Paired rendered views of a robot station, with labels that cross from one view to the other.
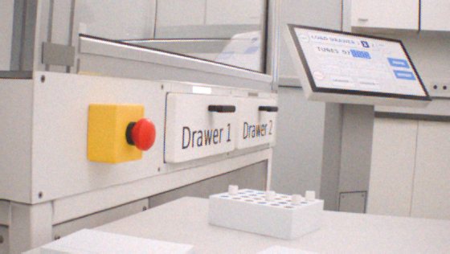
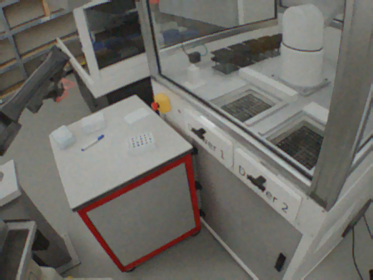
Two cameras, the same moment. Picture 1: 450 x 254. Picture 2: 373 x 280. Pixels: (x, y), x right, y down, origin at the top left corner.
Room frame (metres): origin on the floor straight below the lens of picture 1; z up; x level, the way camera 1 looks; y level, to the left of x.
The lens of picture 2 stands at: (1.47, -0.61, 1.52)
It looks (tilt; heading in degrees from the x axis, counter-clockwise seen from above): 39 degrees down; 133
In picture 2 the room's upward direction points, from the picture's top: 9 degrees counter-clockwise
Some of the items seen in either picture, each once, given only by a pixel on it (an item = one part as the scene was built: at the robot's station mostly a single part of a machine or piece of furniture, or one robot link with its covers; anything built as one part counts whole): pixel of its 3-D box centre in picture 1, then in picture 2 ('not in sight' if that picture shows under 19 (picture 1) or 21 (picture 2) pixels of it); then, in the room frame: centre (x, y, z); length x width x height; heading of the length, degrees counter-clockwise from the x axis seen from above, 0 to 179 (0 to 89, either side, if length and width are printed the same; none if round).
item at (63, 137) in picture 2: not in sight; (62, 137); (0.25, -0.24, 0.78); 0.15 x 0.10 x 0.04; 171
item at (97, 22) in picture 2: not in sight; (121, 9); (-0.52, 0.94, 1.13); 1.78 x 1.14 x 0.45; 160
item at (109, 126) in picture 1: (118, 132); (161, 102); (0.66, 0.13, 0.88); 0.07 x 0.05 x 0.07; 160
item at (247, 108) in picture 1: (255, 121); (264, 183); (1.27, -0.07, 0.87); 0.29 x 0.02 x 0.11; 160
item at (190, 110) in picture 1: (205, 125); (206, 136); (0.98, 0.04, 0.87); 0.29 x 0.02 x 0.11; 160
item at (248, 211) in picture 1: (266, 212); (140, 143); (0.68, -0.06, 0.78); 0.12 x 0.08 x 0.04; 54
